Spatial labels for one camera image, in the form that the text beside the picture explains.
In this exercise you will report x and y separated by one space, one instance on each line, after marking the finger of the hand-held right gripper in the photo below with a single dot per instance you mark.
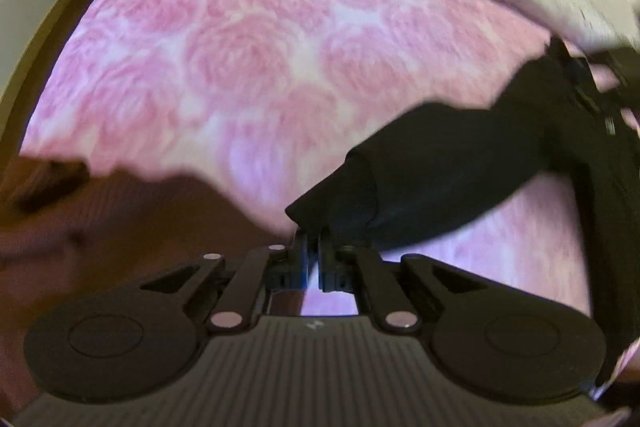
575 72

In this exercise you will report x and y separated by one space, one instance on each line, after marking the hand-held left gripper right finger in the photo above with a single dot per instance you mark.
324 262

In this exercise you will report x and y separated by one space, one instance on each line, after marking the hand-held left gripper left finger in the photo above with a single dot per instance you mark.
301 259

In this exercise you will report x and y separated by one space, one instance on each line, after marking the pink floral blanket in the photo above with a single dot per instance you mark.
250 57

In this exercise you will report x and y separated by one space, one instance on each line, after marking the black pants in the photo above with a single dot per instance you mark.
450 167

